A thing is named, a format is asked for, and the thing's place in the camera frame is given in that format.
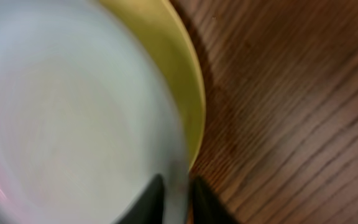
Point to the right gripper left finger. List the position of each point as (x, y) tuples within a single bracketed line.
[(149, 207)]

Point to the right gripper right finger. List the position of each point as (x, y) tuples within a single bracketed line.
[(207, 208)]

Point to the yellow-green plate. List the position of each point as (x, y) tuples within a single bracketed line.
[(160, 29)]

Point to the light blue plate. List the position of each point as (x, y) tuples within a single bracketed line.
[(88, 125)]

